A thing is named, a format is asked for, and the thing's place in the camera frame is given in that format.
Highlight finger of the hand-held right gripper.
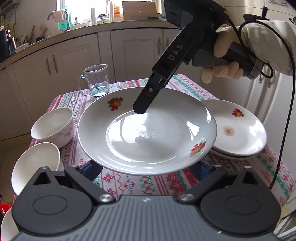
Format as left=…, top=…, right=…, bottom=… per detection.
left=133, top=69, right=173, bottom=114

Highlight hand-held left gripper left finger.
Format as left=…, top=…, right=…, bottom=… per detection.
left=33, top=161, right=116, bottom=205

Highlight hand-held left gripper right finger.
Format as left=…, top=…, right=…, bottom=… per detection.
left=177, top=162, right=260, bottom=205

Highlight stained white fruit print plate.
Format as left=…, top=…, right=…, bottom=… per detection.
left=199, top=100, right=267, bottom=157

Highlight white floral bowl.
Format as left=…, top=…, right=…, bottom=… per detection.
left=31, top=108, right=74, bottom=149
left=11, top=142, right=62, bottom=196
left=0, top=206, right=20, bottom=241

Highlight person's right hand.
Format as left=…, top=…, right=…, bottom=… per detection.
left=201, top=20, right=296, bottom=84

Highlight white kitchen cabinet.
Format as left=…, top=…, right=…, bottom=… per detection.
left=0, top=28, right=296, bottom=139

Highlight patterned red green tablecloth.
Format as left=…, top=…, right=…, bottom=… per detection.
left=14, top=74, right=296, bottom=202

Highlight black wok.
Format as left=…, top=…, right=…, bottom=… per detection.
left=242, top=7, right=269, bottom=22

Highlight clear glass mug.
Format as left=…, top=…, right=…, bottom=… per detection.
left=77, top=64, right=110, bottom=99

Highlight brown cardboard box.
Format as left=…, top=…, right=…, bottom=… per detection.
left=122, top=1, right=160, bottom=21

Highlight lidded glass jar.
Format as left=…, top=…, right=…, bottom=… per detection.
left=97, top=14, right=110, bottom=25

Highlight red cardboard box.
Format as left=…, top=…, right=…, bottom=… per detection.
left=0, top=203, right=13, bottom=218

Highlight metal kitchen faucet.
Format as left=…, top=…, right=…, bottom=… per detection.
left=47, top=10, right=71, bottom=30

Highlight white dish cloth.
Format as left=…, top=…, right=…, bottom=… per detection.
left=51, top=10, right=65, bottom=24

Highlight utensil rack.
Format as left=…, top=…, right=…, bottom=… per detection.
left=22, top=24, right=49, bottom=45

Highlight black kitchen appliance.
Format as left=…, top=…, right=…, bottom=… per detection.
left=0, top=29, right=16, bottom=63

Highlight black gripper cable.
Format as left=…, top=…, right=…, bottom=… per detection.
left=229, top=17, right=296, bottom=190

